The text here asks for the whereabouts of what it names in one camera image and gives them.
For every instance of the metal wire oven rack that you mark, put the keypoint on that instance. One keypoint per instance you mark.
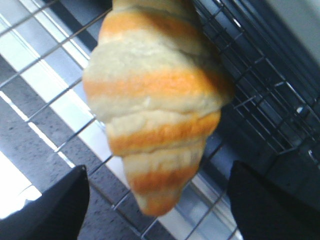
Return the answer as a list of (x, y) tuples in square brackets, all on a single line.
[(46, 128)]

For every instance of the orange striped croissant bread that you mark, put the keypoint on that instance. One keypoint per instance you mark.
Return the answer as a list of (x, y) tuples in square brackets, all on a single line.
[(158, 85)]

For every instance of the white Toshiba toaster oven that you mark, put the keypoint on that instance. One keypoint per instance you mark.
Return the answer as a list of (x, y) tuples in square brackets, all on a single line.
[(273, 122)]

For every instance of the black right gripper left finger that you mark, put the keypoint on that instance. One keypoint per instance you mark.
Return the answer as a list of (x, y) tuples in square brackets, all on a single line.
[(57, 215)]

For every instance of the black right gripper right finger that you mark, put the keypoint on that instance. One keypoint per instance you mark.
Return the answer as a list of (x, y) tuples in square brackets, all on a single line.
[(263, 211)]

